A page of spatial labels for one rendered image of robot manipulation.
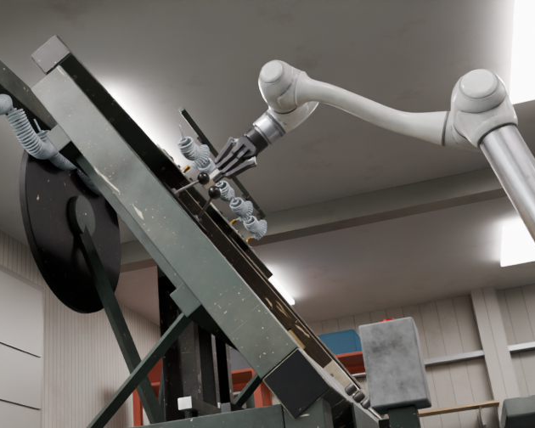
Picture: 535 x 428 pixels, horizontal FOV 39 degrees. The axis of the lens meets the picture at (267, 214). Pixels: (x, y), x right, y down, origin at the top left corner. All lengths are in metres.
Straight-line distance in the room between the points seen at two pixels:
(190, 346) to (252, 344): 1.77
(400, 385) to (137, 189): 0.82
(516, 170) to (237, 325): 0.78
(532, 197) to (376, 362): 0.57
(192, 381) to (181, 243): 1.66
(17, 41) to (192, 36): 0.98
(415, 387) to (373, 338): 0.14
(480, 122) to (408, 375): 0.70
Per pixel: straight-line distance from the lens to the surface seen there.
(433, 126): 2.22
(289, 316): 2.52
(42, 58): 2.35
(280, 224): 6.78
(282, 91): 2.15
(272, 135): 2.30
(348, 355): 7.72
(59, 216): 3.13
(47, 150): 3.00
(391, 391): 1.66
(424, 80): 5.30
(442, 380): 10.13
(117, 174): 2.03
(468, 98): 2.00
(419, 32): 4.84
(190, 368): 3.49
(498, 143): 2.00
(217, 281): 1.81
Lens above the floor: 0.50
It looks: 24 degrees up
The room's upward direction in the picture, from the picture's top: 7 degrees counter-clockwise
